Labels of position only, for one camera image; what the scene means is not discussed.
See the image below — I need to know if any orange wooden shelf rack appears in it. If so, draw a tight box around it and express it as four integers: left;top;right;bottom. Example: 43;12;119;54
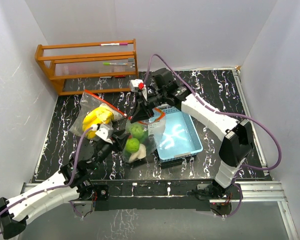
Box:
34;39;139;96

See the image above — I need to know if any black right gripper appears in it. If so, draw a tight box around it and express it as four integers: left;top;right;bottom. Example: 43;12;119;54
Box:
128;89;166;123

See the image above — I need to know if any dark green round vegetable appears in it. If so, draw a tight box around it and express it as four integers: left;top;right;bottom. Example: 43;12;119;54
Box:
128;124;148;142

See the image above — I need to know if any clear zip top bag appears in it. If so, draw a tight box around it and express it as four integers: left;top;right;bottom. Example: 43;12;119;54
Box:
69;90;127;136

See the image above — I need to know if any red black small item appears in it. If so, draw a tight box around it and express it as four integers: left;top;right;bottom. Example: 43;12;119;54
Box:
114;75;126;78

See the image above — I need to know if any light green round fruit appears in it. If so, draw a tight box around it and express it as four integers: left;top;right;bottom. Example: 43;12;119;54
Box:
125;137;140;154

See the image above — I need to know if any pink white marker pen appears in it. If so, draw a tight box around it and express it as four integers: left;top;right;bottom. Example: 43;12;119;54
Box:
100;42;128;47

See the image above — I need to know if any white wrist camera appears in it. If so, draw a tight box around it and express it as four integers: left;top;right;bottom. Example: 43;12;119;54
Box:
128;79;148;100
91;124;114;145

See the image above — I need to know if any small grey clip box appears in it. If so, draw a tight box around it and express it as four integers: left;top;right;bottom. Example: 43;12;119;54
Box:
127;58;136;68

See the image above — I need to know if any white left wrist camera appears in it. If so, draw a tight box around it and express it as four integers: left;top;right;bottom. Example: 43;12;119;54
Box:
91;124;114;145

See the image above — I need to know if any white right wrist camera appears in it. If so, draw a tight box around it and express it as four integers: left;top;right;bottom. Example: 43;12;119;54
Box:
128;79;148;100

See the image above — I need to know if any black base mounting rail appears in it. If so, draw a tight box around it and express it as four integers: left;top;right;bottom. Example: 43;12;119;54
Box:
64;178;243;212

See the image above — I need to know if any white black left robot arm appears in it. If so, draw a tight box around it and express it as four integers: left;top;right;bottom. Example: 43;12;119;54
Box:
0;130;129;240

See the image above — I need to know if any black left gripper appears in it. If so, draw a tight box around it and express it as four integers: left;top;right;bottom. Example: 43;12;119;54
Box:
91;128;131;170

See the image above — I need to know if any clear zip bag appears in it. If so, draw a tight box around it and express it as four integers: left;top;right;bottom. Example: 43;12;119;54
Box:
69;90;127;136
122;108;166;164

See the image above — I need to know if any green white marker pen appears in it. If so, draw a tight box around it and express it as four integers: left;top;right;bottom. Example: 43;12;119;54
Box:
102;62;128;66

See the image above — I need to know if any yellow banana bunch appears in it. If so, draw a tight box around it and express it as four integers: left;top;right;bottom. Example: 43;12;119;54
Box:
82;104;114;131

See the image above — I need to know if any light blue plastic basket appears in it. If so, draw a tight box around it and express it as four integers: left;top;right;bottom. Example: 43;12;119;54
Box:
155;104;203;163

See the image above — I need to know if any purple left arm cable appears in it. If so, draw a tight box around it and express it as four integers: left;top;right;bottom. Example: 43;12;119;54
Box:
0;126;95;238

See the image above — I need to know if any white garlic bulb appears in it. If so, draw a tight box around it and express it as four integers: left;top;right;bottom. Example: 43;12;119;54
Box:
128;144;147;163

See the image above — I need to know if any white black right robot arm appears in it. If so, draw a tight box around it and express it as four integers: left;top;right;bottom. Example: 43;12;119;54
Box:
129;68;253;199

